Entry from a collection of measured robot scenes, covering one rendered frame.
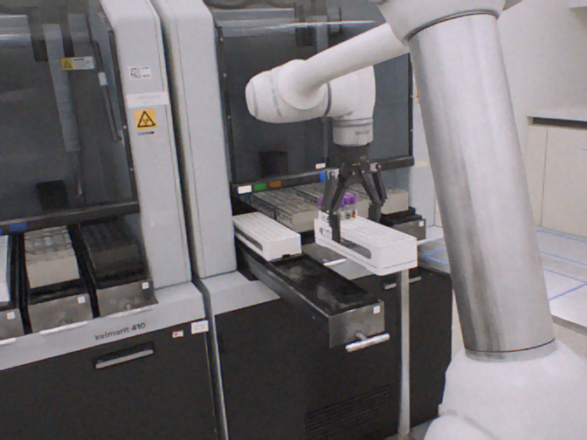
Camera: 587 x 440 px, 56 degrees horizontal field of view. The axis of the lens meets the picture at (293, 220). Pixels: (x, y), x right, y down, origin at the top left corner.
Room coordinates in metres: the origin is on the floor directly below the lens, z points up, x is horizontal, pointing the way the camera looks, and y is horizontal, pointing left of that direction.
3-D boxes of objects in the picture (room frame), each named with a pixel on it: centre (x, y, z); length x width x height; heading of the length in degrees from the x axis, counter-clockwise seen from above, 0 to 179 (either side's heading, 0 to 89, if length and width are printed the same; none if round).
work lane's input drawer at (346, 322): (1.34, 0.01, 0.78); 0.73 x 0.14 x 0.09; 25
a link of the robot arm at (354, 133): (1.25, -0.15, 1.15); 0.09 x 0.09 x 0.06
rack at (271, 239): (1.50, 0.09, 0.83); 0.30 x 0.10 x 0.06; 25
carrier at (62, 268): (1.28, 0.60, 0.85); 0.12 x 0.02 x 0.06; 116
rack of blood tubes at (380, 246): (1.23, -0.16, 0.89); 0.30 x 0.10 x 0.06; 24
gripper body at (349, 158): (1.25, -0.15, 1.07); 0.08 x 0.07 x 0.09; 114
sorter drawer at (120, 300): (1.56, 0.56, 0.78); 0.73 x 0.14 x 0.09; 25
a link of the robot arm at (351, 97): (1.25, -0.13, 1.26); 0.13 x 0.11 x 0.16; 111
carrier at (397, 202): (1.71, -0.32, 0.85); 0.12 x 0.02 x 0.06; 114
